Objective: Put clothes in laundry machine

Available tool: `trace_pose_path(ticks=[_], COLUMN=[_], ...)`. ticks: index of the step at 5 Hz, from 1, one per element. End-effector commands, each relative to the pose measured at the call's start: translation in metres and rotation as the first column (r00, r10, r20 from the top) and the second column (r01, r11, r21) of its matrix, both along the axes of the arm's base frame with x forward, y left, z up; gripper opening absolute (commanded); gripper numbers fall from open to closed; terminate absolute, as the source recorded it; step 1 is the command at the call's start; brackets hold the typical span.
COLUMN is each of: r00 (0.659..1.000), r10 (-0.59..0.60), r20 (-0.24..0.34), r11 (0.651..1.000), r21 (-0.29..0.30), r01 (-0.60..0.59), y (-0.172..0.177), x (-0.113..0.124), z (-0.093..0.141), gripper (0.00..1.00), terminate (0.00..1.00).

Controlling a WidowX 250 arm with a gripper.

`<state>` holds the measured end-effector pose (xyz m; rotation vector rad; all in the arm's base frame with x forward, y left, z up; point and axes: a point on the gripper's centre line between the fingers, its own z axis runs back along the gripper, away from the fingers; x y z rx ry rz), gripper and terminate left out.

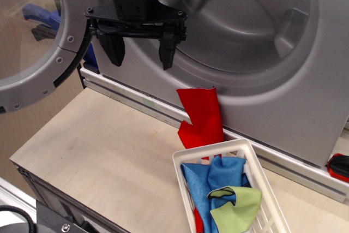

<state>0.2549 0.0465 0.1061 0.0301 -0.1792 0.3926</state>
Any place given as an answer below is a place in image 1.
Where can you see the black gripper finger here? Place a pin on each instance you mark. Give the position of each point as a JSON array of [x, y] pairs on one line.
[[167, 50], [114, 47]]

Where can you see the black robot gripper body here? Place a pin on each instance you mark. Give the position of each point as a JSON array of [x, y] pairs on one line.
[[148, 19]]

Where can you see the blue cloth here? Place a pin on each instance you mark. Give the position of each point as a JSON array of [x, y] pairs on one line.
[[202, 179]]

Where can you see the small red cloth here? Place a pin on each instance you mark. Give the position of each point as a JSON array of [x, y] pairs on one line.
[[198, 221]]

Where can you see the light green cloth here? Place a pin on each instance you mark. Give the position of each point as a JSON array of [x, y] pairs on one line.
[[233, 209]]

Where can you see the grey washing machine body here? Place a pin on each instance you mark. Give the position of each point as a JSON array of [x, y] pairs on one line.
[[280, 68]]

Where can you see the white plastic laundry basket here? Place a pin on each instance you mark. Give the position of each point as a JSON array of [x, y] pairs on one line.
[[269, 218]]

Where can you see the blue object behind door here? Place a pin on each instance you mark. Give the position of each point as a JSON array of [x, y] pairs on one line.
[[34, 12]]

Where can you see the red cloth on table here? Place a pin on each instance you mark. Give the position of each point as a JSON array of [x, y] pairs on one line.
[[205, 126]]

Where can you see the grey round washer door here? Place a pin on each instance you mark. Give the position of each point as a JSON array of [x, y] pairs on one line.
[[57, 64]]

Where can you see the red and black tool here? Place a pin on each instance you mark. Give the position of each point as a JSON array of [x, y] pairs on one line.
[[337, 167]]

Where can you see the black metal bracket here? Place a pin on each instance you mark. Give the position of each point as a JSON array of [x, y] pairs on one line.
[[50, 221]]

